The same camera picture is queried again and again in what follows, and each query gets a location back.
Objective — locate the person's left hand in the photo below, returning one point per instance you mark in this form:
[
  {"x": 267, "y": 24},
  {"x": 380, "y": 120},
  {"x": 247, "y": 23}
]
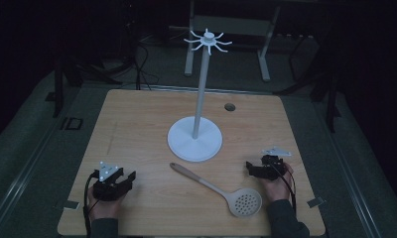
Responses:
[{"x": 104, "y": 206}]

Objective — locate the dark metal stand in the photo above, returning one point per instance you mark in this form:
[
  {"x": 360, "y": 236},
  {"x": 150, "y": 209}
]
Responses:
[
  {"x": 58, "y": 89},
  {"x": 330, "y": 99}
]

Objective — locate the grey tape piece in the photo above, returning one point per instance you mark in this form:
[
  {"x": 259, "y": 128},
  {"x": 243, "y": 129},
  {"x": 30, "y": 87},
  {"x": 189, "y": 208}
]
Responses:
[
  {"x": 71, "y": 205},
  {"x": 316, "y": 202}
]

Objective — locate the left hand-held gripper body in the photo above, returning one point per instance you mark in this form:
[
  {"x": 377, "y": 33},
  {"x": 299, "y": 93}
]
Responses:
[{"x": 108, "y": 190}]

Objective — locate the black floor socket box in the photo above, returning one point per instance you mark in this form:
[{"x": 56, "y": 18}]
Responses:
[{"x": 72, "y": 123}]

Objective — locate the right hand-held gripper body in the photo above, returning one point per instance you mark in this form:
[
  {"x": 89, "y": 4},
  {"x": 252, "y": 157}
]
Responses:
[{"x": 273, "y": 165}]

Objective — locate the person's right hand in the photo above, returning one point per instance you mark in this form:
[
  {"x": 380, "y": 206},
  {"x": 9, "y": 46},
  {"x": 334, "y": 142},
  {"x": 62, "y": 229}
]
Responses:
[{"x": 277, "y": 188}]

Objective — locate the grey metal desk frame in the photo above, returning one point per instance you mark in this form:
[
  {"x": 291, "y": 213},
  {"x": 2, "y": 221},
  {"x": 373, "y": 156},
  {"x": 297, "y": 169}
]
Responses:
[{"x": 233, "y": 24}]

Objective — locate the beige slotted spoon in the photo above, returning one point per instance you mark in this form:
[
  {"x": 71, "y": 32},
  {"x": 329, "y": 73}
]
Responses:
[{"x": 244, "y": 201}]

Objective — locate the white hook stand rack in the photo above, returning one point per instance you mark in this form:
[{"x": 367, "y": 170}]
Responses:
[{"x": 196, "y": 139}]

